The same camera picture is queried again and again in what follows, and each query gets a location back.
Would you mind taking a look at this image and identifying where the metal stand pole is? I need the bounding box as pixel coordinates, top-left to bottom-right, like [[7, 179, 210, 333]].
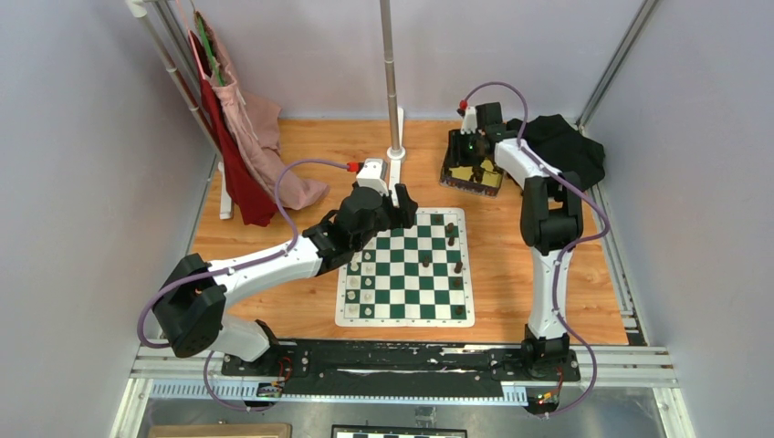
[[379, 0, 400, 151]]

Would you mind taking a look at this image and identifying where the decorated gold tin box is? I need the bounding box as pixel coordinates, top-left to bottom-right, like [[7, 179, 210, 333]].
[[439, 131, 504, 197]]

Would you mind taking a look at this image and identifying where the red cloth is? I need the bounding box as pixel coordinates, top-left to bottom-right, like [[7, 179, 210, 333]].
[[188, 31, 278, 227]]

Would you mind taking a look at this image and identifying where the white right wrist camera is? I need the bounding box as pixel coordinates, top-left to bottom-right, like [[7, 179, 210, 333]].
[[460, 107, 478, 134]]

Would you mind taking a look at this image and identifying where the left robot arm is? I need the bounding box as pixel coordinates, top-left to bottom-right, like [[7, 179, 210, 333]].
[[151, 183, 418, 377]]

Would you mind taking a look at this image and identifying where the white clothes rack pole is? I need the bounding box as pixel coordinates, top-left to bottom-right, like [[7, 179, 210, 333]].
[[124, 0, 234, 220]]

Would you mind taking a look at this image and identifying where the pink cloth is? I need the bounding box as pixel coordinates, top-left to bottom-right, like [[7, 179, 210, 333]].
[[193, 10, 329, 210]]

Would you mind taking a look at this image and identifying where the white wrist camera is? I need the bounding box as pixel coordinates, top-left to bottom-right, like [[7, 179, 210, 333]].
[[355, 158, 389, 196], [460, 107, 478, 134]]

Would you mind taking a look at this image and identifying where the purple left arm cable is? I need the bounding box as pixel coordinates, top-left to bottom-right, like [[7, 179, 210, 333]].
[[136, 159, 361, 413]]

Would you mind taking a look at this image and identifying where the white stand base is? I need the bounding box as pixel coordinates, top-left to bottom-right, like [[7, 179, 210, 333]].
[[387, 107, 406, 206]]

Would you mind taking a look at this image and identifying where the black cloth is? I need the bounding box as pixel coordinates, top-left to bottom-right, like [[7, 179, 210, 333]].
[[523, 114, 606, 191]]

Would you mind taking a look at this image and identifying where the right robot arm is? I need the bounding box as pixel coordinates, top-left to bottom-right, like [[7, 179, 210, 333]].
[[440, 100, 584, 381]]

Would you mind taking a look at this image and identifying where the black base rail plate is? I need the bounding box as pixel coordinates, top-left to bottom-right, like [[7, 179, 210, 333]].
[[221, 339, 581, 398]]

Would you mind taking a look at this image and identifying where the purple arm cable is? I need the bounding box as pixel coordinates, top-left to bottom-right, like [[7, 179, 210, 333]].
[[136, 159, 361, 413], [457, 81, 612, 420]]

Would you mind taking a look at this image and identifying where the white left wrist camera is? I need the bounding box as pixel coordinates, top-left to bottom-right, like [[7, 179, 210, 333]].
[[355, 158, 389, 196]]

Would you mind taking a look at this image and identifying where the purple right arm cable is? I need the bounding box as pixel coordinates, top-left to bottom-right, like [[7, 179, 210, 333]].
[[457, 81, 612, 420]]

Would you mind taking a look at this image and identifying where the green white chess board mat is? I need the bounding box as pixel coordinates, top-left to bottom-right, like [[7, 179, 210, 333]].
[[335, 208, 476, 328]]

